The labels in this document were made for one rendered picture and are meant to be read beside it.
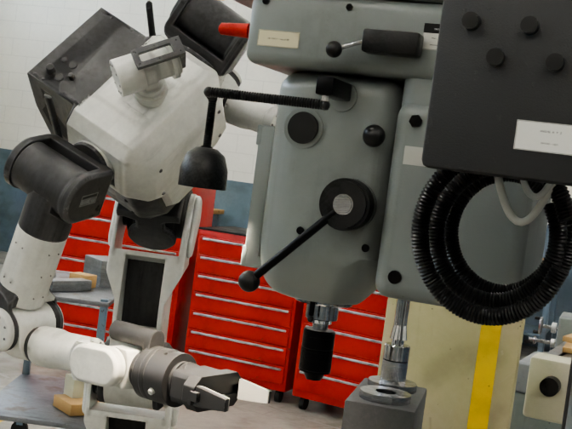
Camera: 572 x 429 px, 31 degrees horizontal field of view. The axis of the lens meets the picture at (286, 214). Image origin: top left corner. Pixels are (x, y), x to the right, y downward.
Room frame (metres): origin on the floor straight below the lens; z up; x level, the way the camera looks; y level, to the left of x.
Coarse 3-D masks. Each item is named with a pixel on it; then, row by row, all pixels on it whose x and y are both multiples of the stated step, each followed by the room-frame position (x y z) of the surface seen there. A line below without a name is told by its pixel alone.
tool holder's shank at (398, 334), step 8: (400, 304) 1.89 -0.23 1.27; (408, 304) 1.89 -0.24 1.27; (400, 312) 1.89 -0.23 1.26; (408, 312) 1.89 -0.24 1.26; (400, 320) 1.88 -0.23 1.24; (392, 328) 1.89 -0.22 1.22; (400, 328) 1.88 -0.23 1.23; (392, 336) 1.89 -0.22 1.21; (400, 336) 1.88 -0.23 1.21; (400, 344) 1.89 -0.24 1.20
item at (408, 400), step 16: (368, 384) 1.89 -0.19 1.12; (384, 384) 1.86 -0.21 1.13; (352, 400) 1.75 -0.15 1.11; (368, 400) 1.77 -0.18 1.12; (384, 400) 1.76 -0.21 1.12; (400, 400) 1.76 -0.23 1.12; (416, 400) 1.82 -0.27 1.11; (352, 416) 1.75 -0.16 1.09; (368, 416) 1.74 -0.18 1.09; (384, 416) 1.74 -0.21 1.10; (400, 416) 1.73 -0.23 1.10; (416, 416) 1.77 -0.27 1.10
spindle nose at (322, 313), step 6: (306, 306) 1.52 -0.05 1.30; (318, 306) 1.50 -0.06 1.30; (324, 306) 1.50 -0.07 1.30; (306, 312) 1.51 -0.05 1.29; (318, 312) 1.50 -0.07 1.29; (324, 312) 1.50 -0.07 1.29; (330, 312) 1.50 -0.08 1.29; (336, 312) 1.51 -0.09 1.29; (318, 318) 1.50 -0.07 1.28; (324, 318) 1.50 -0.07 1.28; (330, 318) 1.50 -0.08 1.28; (336, 318) 1.51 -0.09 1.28
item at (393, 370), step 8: (384, 352) 1.89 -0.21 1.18; (392, 352) 1.87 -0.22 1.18; (400, 352) 1.87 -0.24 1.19; (408, 352) 1.88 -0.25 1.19; (384, 360) 1.89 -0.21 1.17; (392, 360) 1.87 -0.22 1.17; (400, 360) 1.87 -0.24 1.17; (408, 360) 1.89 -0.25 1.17; (384, 368) 1.88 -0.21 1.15; (392, 368) 1.87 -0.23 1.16; (400, 368) 1.87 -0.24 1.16; (384, 376) 1.88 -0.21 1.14; (392, 376) 1.87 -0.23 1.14; (400, 376) 1.88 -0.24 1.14; (400, 384) 1.88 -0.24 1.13
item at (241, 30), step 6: (222, 24) 1.70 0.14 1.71; (228, 24) 1.69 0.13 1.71; (234, 24) 1.69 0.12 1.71; (240, 24) 1.69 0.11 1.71; (246, 24) 1.68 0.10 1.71; (222, 30) 1.69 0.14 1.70; (228, 30) 1.69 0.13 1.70; (234, 30) 1.69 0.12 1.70; (240, 30) 1.68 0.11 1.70; (246, 30) 1.68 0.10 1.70; (234, 36) 1.69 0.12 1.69; (240, 36) 1.69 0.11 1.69; (246, 36) 1.68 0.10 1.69
